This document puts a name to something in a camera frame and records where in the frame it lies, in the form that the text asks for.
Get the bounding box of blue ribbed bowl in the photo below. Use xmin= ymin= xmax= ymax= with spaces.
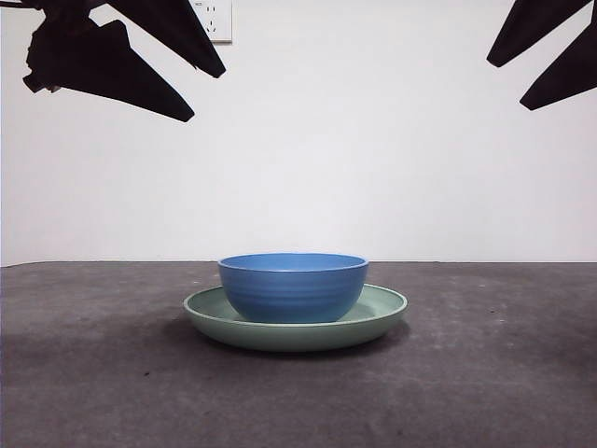
xmin=217 ymin=252 xmax=370 ymax=324

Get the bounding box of green round plate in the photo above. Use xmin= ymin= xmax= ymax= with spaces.
xmin=182 ymin=283 xmax=410 ymax=353

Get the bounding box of white wall socket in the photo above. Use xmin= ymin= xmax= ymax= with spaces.
xmin=192 ymin=0 xmax=233 ymax=45

